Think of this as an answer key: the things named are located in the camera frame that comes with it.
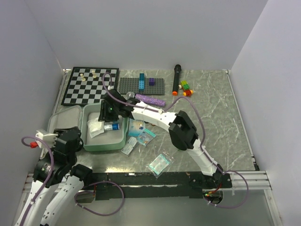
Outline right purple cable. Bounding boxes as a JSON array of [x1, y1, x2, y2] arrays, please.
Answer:
[[102, 73, 249, 209]]

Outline clear plaster packet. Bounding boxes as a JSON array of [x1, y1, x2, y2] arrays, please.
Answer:
[[121, 137, 137, 156]]

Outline purple glitter microphone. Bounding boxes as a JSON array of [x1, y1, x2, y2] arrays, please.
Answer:
[[126, 92, 166, 107]]

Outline blue brick stack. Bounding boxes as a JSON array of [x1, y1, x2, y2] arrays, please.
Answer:
[[138, 73, 145, 91]]

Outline blue-topped small bag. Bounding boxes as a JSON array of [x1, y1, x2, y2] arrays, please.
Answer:
[[137, 128, 156, 146]]

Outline mint green medicine case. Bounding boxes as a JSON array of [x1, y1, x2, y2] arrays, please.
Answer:
[[48, 104, 128, 152]]

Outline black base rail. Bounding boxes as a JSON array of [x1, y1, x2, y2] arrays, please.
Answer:
[[84, 171, 232, 201]]

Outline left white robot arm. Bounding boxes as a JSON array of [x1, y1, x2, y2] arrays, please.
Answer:
[[15, 127, 93, 226]]

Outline teal band-aid bag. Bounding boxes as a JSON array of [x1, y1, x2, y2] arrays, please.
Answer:
[[146, 153, 174, 178]]

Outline white gauze packet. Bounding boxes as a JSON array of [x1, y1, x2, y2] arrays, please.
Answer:
[[87, 118, 104, 138]]

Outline grey building baseplate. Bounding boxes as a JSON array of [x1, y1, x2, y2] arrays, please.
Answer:
[[118, 78, 165, 95]]

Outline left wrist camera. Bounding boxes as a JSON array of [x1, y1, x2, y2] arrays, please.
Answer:
[[35, 129, 57, 143]]

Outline black white chessboard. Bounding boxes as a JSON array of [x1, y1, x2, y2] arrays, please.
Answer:
[[61, 67, 119, 106]]

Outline blue white bandage roll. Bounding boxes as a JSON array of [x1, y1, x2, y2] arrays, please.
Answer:
[[103, 122, 120, 131]]

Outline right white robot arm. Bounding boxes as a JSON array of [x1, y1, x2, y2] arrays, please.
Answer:
[[103, 89, 222, 188]]

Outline colourful brick toy car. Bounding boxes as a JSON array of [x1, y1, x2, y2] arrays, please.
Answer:
[[178, 81, 193, 97]]

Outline purple building brick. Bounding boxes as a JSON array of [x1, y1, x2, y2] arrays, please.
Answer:
[[149, 78, 155, 86]]

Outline blue wipes packet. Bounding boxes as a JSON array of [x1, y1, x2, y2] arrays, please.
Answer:
[[128, 119, 145, 137]]

